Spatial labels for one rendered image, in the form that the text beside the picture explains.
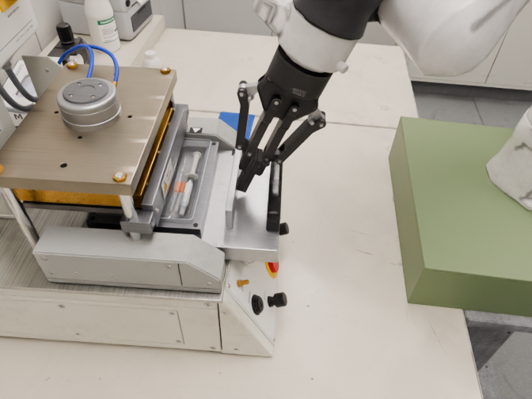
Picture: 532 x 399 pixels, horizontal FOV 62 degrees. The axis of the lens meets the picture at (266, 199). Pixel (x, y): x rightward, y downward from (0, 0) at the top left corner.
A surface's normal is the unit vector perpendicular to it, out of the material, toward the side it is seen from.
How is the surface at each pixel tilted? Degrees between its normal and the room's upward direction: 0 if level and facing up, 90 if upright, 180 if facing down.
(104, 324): 90
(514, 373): 0
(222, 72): 0
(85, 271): 90
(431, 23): 54
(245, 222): 0
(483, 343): 90
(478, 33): 76
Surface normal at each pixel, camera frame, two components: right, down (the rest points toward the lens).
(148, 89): 0.03, -0.70
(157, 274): -0.06, 0.71
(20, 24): 1.00, 0.07
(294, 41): -0.59, 0.40
